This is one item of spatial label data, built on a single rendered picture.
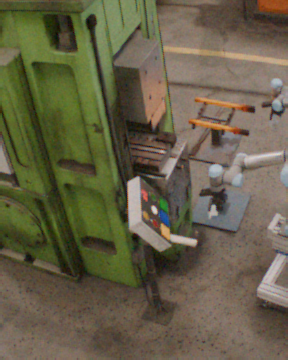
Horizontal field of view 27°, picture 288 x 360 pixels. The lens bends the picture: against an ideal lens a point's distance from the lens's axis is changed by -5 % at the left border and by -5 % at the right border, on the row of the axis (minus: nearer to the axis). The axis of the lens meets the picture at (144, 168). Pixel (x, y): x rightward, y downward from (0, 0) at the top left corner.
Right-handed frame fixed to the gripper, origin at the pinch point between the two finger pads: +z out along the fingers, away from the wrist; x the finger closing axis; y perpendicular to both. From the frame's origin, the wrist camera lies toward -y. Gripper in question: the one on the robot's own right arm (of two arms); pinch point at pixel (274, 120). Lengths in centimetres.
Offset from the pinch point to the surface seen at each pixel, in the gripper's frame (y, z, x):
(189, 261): -35, 93, -72
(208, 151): -40, 23, -26
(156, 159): -50, -5, -72
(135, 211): -26, -25, -128
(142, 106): -47, -56, -82
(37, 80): -92, -84, -113
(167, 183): -40, 6, -78
